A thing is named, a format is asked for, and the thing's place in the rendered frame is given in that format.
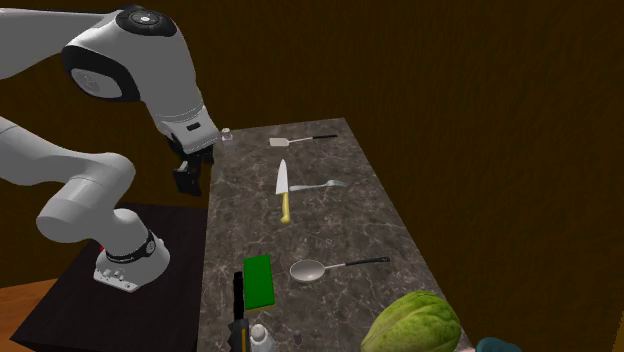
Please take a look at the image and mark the green and yellow sponge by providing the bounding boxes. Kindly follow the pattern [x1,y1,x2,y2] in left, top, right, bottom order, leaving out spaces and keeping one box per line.
[242,253,277,313]

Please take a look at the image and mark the white salt shaker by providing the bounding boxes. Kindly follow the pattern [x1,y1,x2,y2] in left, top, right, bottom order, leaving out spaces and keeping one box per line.
[248,323,276,352]

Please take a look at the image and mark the dark robot stand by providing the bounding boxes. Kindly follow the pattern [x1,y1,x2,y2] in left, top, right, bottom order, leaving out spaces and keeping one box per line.
[9,202,211,352]

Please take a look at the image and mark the white spatula with black handle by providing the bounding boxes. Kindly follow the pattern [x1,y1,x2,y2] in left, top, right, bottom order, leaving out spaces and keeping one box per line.
[268,133,339,148]

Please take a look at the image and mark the yellow handled kitchen knife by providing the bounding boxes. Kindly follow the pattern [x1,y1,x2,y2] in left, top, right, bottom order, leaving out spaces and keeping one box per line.
[275,158,293,225]

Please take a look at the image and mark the teal rounded object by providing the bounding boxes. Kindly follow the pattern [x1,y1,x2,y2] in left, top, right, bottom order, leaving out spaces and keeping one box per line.
[474,336,524,352]

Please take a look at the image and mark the green cabbage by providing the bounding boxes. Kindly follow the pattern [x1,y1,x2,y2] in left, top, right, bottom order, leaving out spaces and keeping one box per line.
[360,290,463,352]

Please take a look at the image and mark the silver fork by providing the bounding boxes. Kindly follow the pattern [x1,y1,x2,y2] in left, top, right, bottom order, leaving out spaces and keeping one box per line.
[288,179,347,193]

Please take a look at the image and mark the silver ladle with black handle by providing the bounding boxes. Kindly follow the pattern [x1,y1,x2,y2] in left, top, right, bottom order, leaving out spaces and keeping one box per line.
[289,256,392,284]

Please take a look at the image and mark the black and yellow long tool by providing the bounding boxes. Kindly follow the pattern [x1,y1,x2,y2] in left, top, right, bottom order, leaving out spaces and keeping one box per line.
[226,270,253,352]

